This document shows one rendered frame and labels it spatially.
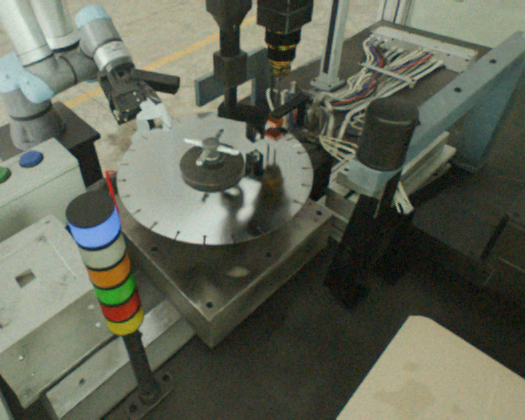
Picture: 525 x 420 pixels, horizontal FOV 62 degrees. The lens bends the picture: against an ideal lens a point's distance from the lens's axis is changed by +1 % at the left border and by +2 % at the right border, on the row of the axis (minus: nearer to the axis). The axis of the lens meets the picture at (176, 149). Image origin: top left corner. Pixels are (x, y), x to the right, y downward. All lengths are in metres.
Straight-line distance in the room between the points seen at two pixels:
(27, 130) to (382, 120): 0.89
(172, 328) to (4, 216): 0.38
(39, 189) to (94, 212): 0.49
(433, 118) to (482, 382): 0.38
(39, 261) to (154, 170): 0.23
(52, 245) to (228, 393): 0.35
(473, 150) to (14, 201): 0.95
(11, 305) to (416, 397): 0.59
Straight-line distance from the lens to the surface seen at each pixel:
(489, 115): 1.06
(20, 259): 0.74
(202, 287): 0.70
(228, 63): 0.66
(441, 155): 1.06
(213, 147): 0.68
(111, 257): 0.42
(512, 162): 1.20
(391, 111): 0.58
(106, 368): 0.76
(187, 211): 0.66
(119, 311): 0.49
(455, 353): 0.83
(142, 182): 0.72
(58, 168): 0.88
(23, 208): 0.89
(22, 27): 0.99
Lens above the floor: 1.44
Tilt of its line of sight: 39 degrees down
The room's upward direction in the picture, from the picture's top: 7 degrees counter-clockwise
